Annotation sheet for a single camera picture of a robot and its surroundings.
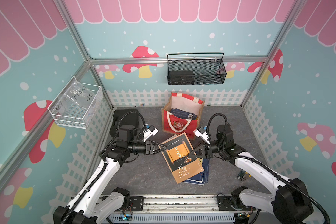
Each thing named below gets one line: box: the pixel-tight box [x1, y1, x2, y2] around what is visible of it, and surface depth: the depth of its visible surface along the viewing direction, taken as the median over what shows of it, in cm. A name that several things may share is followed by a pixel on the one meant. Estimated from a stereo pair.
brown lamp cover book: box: [162, 132, 204, 184], surface depth 66 cm
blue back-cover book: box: [169, 108, 198, 120], surface depth 105 cm
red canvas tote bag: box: [161, 92, 205, 141], surface depth 98 cm
